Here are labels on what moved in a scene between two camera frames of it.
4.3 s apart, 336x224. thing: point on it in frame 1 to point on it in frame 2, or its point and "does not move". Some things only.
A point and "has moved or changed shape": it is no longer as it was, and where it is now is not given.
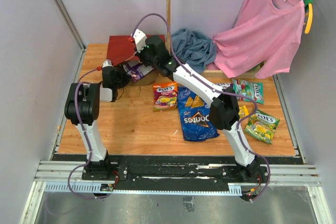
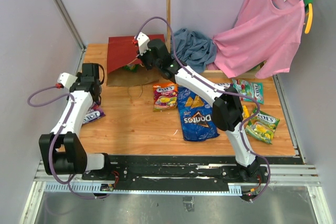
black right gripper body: (145, 57) does not move
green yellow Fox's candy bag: (262, 126) does not move
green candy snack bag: (254, 90) does not move
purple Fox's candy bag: (136, 70) has moved or changed shape
